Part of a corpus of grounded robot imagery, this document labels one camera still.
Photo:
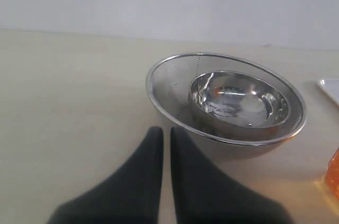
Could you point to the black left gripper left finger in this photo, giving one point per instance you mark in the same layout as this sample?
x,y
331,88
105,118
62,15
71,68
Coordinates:
x,y
130,195

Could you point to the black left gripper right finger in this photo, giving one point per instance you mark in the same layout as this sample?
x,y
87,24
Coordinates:
x,y
204,194

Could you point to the orange pump soap bottle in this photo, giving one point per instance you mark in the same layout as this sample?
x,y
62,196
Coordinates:
x,y
330,179

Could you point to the small stainless steel bowl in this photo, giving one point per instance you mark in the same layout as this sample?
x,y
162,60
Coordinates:
x,y
237,99

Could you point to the steel mesh colander bowl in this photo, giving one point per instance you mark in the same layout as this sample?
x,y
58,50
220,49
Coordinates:
x,y
167,86

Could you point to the white rectangular plastic tray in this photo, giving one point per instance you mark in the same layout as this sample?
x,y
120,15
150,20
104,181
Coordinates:
x,y
330,86

